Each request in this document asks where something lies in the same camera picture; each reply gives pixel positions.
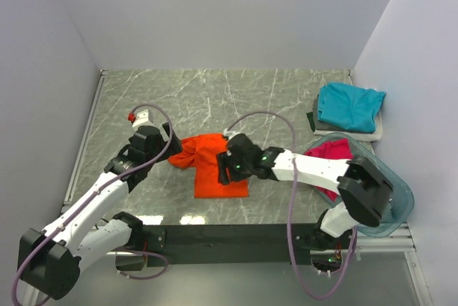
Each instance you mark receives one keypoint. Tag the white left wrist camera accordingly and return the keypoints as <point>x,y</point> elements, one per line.
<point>143,118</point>

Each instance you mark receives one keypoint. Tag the dark green folded t shirt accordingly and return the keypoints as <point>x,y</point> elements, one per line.
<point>311,121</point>

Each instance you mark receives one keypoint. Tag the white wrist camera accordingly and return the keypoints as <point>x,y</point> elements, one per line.
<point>229,134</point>
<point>143,118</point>

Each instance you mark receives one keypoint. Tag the aluminium frame rail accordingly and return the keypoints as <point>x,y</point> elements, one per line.
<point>69,195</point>

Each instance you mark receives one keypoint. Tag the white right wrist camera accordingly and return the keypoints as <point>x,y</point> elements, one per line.
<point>229,134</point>

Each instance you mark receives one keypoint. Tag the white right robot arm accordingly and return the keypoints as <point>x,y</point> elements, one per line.
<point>363,189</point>

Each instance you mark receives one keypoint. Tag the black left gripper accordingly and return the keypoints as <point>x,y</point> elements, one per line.
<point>164,144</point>

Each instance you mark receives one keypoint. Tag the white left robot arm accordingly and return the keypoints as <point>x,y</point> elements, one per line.
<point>53,258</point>

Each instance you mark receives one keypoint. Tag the blue transparent plastic bin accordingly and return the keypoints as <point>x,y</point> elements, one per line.
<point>401,201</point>

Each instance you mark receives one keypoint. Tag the grey folded t shirt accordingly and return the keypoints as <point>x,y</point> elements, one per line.
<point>315,112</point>

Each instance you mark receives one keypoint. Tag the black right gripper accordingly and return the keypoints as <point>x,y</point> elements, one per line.
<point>224,161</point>

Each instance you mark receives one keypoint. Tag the white folded t shirt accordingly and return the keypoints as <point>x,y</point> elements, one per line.
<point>359,136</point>

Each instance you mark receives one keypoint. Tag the teal folded t shirt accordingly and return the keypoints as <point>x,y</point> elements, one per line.
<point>348,107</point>

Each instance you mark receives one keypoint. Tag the orange t shirt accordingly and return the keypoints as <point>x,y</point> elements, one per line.
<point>200,152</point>

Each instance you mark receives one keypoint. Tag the black base crossbar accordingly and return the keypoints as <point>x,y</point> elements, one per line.
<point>214,243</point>

